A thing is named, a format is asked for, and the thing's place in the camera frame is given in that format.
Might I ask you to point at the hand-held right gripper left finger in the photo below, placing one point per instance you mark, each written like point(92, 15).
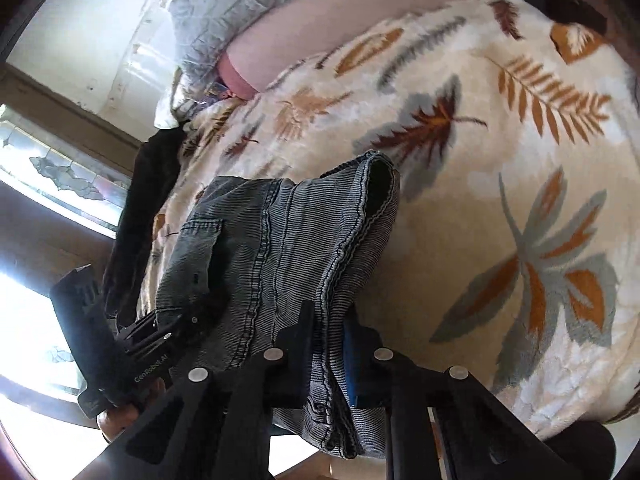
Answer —
point(295, 360)

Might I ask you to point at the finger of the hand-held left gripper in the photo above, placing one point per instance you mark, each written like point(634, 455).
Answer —
point(150, 342)
point(175, 319)

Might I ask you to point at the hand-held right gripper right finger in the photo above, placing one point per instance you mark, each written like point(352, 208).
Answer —
point(352, 360)

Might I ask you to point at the blue-grey denim pants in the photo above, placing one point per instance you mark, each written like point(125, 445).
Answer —
point(280, 240)

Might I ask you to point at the person's left hand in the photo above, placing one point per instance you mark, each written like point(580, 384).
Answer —
point(120, 417)

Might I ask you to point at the dark hanging cloth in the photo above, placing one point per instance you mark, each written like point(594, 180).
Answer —
point(150, 200)

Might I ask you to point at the patterned glass window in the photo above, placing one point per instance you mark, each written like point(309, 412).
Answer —
point(60, 175)

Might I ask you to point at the cream leaf-print blanket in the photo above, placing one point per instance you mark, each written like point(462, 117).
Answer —
point(475, 210)

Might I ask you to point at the person's dark clothing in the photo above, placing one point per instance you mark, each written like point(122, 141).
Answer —
point(585, 450)

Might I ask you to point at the pink bedsheet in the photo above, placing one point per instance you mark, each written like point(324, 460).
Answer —
point(310, 25)

